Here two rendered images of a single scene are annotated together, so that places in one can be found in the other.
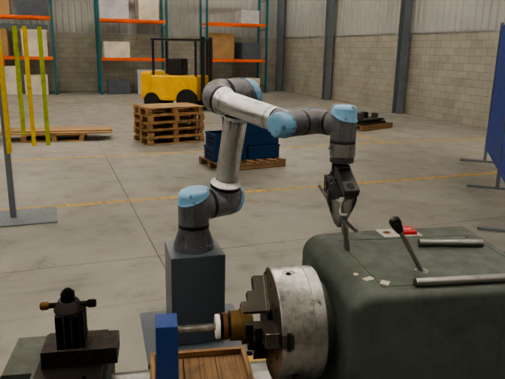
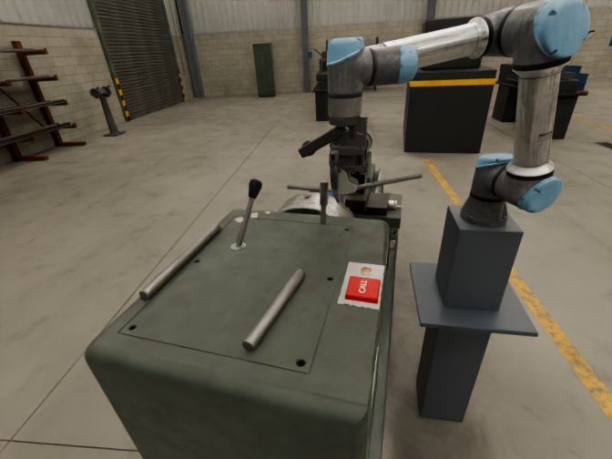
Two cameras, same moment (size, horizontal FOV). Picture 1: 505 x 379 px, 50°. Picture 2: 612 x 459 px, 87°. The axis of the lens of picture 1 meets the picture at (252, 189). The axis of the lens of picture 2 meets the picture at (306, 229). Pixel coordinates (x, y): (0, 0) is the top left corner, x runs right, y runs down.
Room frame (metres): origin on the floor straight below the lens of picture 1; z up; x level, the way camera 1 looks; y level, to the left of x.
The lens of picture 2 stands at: (1.83, -0.98, 1.67)
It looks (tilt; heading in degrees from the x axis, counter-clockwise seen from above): 29 degrees down; 118
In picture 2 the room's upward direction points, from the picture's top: 4 degrees counter-clockwise
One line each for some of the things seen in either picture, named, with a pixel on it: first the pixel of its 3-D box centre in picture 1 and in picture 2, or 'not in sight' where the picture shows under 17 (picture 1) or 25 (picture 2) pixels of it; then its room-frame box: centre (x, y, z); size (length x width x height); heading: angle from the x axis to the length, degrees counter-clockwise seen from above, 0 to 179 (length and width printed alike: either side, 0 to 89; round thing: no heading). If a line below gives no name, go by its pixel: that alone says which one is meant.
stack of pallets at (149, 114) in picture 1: (168, 122); not in sight; (10.96, 1.74, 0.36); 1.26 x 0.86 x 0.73; 122
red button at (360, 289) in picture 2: (404, 231); (362, 290); (1.69, -0.51, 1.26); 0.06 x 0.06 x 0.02; 10
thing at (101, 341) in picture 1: (81, 348); (358, 196); (1.37, 0.48, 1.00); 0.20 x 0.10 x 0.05; 100
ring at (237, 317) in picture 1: (235, 325); not in sight; (1.37, 0.04, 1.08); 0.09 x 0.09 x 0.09; 10
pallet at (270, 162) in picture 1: (242, 140); not in sight; (8.69, 0.18, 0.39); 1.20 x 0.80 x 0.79; 119
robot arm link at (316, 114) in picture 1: (314, 121); (384, 66); (1.63, -0.18, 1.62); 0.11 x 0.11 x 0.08; 41
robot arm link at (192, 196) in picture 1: (195, 204); (494, 174); (1.93, 0.21, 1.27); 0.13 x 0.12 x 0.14; 131
